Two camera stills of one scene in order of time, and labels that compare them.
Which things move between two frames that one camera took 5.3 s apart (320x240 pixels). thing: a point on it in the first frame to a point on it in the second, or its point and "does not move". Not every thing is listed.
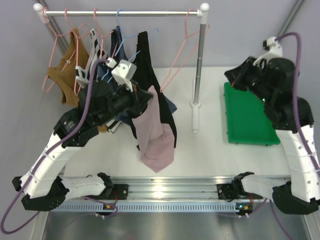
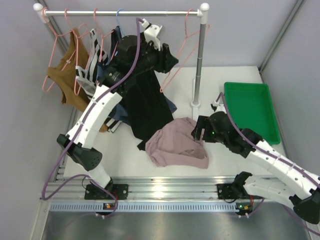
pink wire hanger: x=166 y=80 does not move
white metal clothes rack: x=202 y=12 does not move
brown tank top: x=65 y=73 does not move
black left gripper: x=137 y=97 to x=164 y=59
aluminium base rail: x=171 y=188 does not move
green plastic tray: x=247 y=123 does not move
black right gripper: x=235 y=75 to x=203 y=122
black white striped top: x=96 y=53 does not move
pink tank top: x=155 y=139 to x=173 y=145
